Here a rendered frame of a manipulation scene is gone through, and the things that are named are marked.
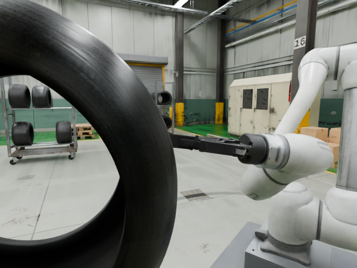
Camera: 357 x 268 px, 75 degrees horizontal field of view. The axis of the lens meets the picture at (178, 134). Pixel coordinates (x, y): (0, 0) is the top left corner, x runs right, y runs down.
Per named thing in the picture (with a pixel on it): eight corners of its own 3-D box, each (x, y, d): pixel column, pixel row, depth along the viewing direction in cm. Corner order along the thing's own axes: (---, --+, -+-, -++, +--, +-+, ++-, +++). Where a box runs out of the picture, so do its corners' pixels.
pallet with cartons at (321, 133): (368, 162, 505) (372, 128, 494) (334, 169, 452) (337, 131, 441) (330, 154, 576) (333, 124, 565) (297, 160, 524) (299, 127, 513)
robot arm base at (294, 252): (260, 226, 112) (260, 215, 112) (312, 241, 101) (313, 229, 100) (249, 246, 97) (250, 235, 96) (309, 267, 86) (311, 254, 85)
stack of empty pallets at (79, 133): (95, 138, 812) (94, 126, 806) (67, 140, 776) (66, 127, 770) (93, 133, 927) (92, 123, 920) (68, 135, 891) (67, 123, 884)
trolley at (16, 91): (77, 159, 524) (72, 72, 497) (7, 165, 475) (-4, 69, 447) (78, 153, 582) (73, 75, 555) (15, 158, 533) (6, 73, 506)
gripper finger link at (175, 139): (192, 149, 53) (193, 149, 52) (162, 145, 51) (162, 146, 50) (194, 136, 52) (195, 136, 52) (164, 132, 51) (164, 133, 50)
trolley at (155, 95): (174, 140, 777) (174, 82, 749) (156, 141, 758) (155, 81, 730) (164, 134, 902) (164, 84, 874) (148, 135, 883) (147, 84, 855)
